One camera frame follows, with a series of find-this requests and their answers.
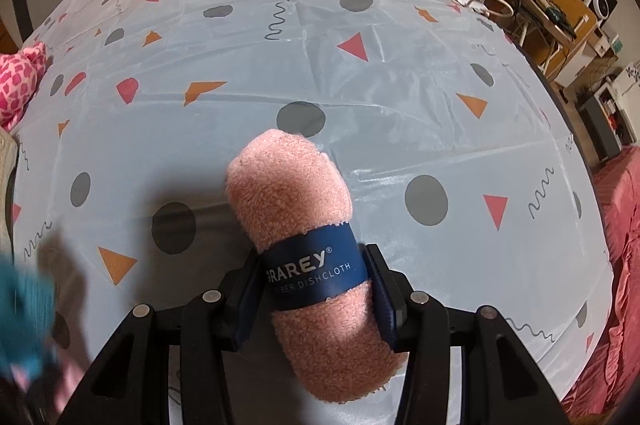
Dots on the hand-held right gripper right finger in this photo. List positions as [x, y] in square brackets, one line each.
[382, 305]

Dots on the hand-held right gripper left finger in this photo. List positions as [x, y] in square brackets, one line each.
[247, 300]

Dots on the pink dishcloth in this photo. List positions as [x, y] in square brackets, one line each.
[290, 195]

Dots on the large blue plush toy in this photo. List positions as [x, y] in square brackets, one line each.
[25, 320]

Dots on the pink bedding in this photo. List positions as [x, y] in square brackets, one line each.
[615, 305]

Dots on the grey storage box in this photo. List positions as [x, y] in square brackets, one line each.
[597, 125]

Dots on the pink spotted plush toy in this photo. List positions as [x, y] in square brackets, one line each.
[17, 85]

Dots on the white cabinet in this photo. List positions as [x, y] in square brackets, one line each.
[630, 80]

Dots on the wooden board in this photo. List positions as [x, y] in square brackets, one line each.
[570, 0]

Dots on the white desk fan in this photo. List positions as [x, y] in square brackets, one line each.
[600, 5]

